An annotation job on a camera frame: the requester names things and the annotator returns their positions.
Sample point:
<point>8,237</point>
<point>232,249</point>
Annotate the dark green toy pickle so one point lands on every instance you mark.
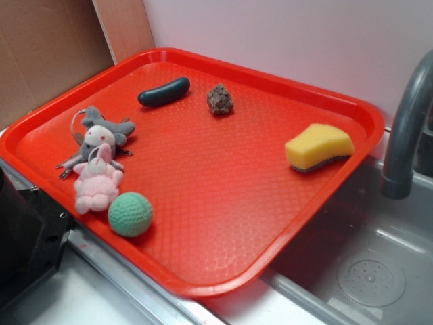
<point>165,94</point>

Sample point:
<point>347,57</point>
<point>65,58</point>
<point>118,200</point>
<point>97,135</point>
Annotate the grey plush toy keychain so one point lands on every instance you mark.
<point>98,131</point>

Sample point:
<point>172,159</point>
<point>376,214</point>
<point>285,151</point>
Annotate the brown cardboard panel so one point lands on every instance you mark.
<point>47,48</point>

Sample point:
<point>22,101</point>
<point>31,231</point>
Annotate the grey plastic faucet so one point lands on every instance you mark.
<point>409,146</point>

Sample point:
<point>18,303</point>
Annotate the grey toy sink basin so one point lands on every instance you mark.
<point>363,258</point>

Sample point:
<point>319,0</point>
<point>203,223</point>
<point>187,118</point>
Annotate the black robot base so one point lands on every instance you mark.
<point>34,230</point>

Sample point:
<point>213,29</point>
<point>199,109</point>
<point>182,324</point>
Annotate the red plastic tray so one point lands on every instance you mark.
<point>225,200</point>

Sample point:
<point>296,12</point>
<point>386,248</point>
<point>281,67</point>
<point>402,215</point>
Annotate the brown speckled rock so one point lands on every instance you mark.
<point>219,100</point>

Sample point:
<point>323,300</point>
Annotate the light wooden board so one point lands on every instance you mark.
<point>125,26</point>

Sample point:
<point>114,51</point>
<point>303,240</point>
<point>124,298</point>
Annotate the green textured ball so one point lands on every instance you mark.
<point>130,214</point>

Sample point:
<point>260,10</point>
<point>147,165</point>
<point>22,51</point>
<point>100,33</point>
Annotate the pink plush bunny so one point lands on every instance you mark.
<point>97,185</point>

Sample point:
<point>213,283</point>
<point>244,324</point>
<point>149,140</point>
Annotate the yellow sponge with grey pad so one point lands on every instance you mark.
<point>317,145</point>

